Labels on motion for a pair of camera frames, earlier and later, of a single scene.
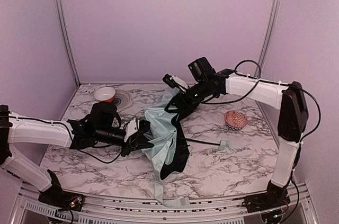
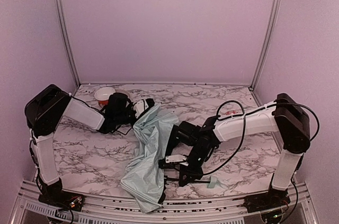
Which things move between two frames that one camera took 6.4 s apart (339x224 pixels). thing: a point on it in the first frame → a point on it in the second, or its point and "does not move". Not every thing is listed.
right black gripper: x=180 y=100 → x=171 y=142
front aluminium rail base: x=28 y=209 does not move
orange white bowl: x=105 y=95 does not move
